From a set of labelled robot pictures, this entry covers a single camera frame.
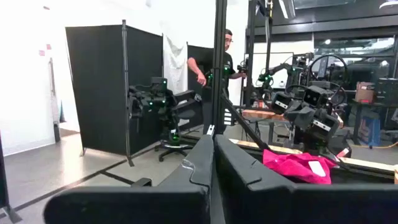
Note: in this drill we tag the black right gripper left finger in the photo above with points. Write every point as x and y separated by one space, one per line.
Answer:
140 205

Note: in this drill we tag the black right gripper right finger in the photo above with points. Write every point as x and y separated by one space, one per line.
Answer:
280 205

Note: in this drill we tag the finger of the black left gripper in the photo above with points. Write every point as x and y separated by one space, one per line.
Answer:
325 126
281 102

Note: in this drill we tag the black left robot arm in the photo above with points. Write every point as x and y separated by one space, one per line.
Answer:
314 144

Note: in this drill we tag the black background robot arm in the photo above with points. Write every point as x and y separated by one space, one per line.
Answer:
280 68
158 102

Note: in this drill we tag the wooden workbench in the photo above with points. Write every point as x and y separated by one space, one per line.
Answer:
261 114

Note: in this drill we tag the red white tag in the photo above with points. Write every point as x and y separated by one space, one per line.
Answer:
343 152

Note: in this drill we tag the red cloth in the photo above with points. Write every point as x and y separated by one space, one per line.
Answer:
286 168

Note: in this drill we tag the white board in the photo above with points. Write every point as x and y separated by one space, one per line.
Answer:
280 60

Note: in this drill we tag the blue crate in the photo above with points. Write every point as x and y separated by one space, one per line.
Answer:
369 130

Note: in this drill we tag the cardboard box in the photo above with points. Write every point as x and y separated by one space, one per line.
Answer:
364 93

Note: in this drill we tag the person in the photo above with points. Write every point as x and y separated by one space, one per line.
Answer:
229 67

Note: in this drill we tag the black metal rack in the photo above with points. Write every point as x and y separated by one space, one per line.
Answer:
250 46

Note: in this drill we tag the black office chair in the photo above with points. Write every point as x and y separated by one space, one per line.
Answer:
186 105

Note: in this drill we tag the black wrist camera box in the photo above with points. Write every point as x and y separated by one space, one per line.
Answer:
315 96

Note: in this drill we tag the black diagonal frame strut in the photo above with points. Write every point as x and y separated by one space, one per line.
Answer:
245 124

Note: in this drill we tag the black vertical frame post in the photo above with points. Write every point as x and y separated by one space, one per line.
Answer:
219 62

